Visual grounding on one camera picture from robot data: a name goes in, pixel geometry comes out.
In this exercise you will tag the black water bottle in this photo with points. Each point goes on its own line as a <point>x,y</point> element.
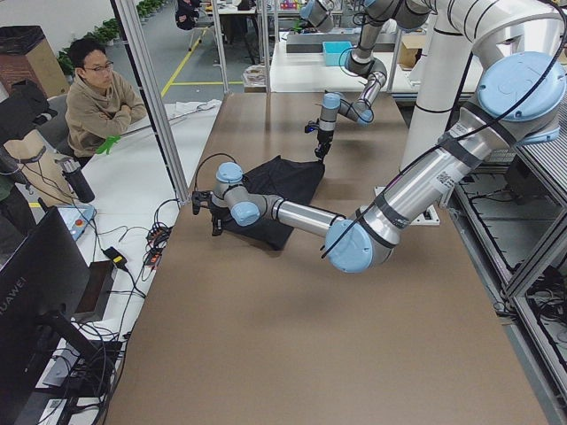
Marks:
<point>72,172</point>

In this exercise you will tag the black power adapter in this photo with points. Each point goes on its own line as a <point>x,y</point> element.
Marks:
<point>116,257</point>

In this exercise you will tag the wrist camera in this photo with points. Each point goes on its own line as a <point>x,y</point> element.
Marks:
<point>311,126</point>
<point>200,199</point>

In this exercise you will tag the left grey usb hub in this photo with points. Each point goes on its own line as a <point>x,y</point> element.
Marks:
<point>158,235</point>

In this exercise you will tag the cardboard box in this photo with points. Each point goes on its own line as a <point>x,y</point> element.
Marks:
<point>27,55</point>

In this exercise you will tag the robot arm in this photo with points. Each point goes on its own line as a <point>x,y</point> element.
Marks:
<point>532,88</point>
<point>359,61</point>

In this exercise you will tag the grey usb hub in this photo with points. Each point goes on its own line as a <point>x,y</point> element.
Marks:
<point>152,259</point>
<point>158,235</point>

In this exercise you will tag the teach pendant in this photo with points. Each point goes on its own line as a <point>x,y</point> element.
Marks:
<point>77,218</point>

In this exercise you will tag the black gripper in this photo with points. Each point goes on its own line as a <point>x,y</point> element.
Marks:
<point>323,137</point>
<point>216,212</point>

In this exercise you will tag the seated man in hoodie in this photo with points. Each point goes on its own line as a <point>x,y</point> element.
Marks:
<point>100,102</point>

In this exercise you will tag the right grey usb hub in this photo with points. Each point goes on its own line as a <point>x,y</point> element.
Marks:
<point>152,259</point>

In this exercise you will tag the black printed t-shirt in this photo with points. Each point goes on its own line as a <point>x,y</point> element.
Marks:
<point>293,181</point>

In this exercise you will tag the black huawei monitor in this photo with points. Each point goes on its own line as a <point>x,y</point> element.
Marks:
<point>41,286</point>

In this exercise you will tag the blue plastic bin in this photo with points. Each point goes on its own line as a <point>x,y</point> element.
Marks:
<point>335,53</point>

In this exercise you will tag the upper aluminium frame post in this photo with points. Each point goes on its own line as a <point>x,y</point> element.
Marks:
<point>132,35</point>

